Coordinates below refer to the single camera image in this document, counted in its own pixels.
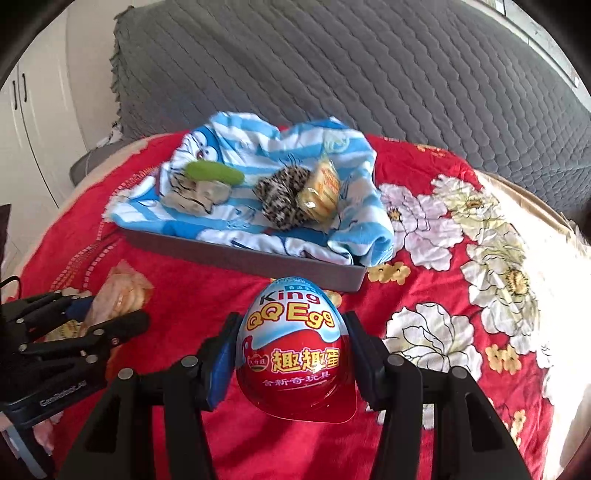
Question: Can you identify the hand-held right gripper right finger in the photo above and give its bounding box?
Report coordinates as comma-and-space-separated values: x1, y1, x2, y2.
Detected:
344, 311, 534, 480

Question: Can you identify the grey cushion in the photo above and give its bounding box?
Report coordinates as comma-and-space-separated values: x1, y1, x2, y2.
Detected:
69, 137, 136, 186

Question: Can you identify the green scrunchie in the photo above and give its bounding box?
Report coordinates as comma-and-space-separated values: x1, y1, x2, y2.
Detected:
184, 160, 245, 186

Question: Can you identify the black cable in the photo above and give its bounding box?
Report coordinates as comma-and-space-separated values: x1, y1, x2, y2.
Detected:
0, 275, 22, 303

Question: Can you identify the grey quilted cover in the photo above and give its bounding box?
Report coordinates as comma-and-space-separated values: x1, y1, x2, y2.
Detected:
110, 0, 591, 222

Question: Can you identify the pink snack packet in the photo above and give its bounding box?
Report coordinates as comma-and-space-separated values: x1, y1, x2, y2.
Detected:
78, 260, 154, 344

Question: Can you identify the red and blue toy egg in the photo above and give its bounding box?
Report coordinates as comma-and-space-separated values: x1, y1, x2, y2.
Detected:
235, 277, 358, 424

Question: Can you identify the blue striped cartoon towel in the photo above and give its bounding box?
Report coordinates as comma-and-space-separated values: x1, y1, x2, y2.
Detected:
104, 111, 395, 268

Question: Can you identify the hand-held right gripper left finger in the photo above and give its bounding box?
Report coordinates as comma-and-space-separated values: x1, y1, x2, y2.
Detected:
58, 311, 245, 480

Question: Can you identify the red floral blanket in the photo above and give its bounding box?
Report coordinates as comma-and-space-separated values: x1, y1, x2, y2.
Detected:
14, 131, 559, 480

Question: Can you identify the white cabinet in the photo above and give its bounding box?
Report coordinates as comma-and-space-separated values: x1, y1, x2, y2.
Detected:
0, 7, 95, 273

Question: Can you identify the leopard print scrunchie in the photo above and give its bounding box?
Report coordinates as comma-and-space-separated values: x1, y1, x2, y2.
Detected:
253, 166, 315, 230

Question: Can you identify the yellow snack packet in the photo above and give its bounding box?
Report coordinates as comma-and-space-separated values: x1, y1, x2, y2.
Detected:
295, 154, 342, 228

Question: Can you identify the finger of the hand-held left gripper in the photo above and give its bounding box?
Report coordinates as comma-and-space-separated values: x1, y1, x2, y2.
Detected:
0, 290, 100, 340
18, 310, 151, 370

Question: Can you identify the grey tray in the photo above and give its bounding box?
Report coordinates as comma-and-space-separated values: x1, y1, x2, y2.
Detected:
121, 134, 370, 292

